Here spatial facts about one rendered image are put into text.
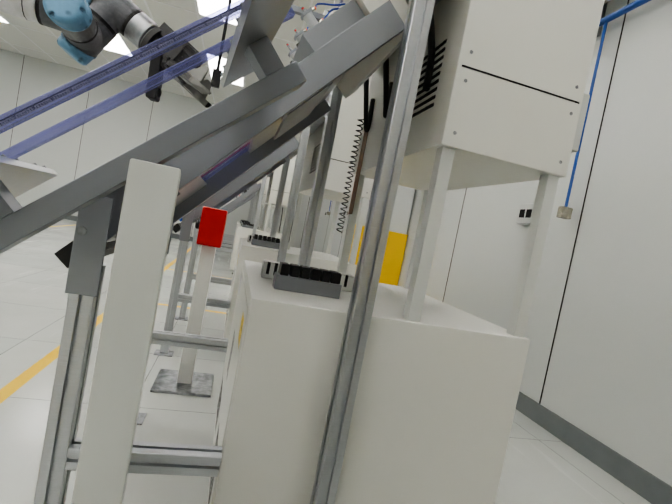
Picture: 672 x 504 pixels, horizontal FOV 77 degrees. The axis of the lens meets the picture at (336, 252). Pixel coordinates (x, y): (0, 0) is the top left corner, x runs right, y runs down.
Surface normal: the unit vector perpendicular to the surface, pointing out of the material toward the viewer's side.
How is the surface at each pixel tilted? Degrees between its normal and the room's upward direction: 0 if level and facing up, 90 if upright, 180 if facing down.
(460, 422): 90
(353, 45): 90
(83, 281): 90
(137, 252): 90
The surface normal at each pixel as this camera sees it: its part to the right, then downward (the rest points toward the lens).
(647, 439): -0.95, -0.18
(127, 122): 0.23, 0.09
